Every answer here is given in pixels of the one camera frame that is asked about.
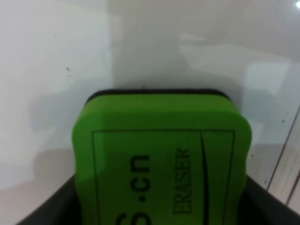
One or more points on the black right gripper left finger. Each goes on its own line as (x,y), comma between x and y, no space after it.
(62,208)

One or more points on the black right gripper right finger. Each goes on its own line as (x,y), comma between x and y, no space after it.
(258,207)

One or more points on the white aluminium-framed whiteboard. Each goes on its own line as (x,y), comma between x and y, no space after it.
(55,53)

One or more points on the green whiteboard eraser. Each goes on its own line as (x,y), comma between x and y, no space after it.
(160,158)

